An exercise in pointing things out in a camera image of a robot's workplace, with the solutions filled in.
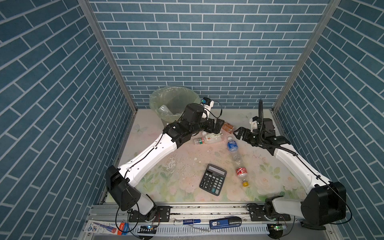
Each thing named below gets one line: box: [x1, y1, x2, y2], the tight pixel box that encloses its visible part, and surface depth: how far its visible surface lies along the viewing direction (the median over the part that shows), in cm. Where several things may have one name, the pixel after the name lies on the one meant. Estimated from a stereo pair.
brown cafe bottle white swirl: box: [222, 122, 235, 134], surface depth 106 cm
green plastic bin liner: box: [149, 86, 201, 122], surface depth 96 cm
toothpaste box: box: [83, 220, 130, 236], surface depth 71 cm
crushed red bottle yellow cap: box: [236, 167, 249, 187], surface depth 84 cm
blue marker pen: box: [173, 219, 201, 226], surface depth 72 cm
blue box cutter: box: [209, 216, 242, 230], surface depth 69 cm
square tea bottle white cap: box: [158, 104, 173, 117], surface depth 90 cm
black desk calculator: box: [199, 164, 227, 197], surface depth 85 cm
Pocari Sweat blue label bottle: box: [227, 136, 239, 153], surface depth 98 cm
